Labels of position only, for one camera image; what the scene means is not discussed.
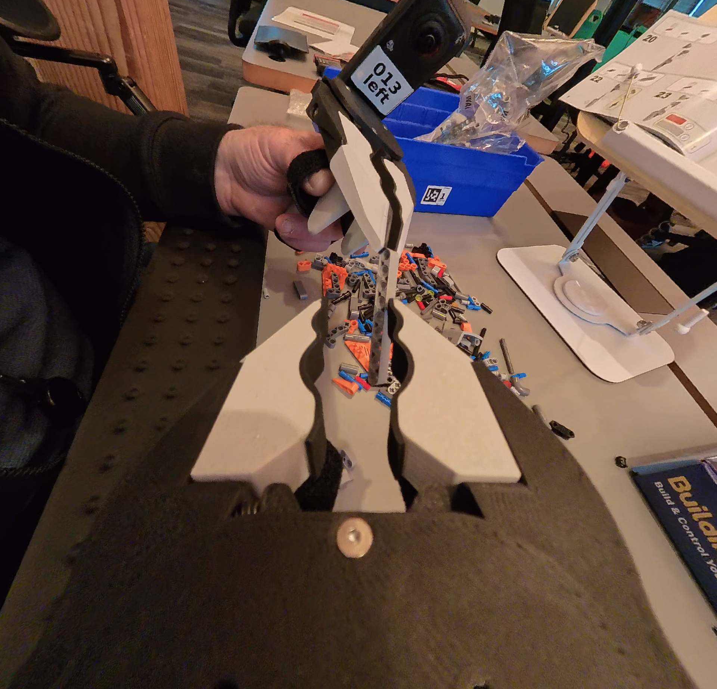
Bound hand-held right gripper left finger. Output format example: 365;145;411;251
190;299;344;513

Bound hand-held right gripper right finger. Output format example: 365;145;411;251
385;299;531;508

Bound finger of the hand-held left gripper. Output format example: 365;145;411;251
328;122;403;252
384;158;416;251

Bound blue plastic bin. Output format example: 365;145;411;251
324;65;477;138
392;126;545;218

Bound pile of building pieces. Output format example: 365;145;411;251
316;241;530;410

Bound long grey holed beam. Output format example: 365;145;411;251
367;246;402;389

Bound person's left forearm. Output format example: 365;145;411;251
22;79;243;228

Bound person's left hand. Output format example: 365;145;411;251
214;124;345;254

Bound background table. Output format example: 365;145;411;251
241;0;508;93

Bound clear plastic parts bag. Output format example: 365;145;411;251
417;30;607;153

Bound black dimpled pad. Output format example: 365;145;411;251
0;224;269;611

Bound white stand base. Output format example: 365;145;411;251
497;109;717;383

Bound blue robot kit box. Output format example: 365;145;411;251
630;448;717;617

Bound person's torso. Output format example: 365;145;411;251
0;40;151;477

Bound instruction booklet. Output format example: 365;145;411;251
560;10;717;155

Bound wooden slat partition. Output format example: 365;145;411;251
22;0;190;116

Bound black office chair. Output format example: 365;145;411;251
0;0;160;116

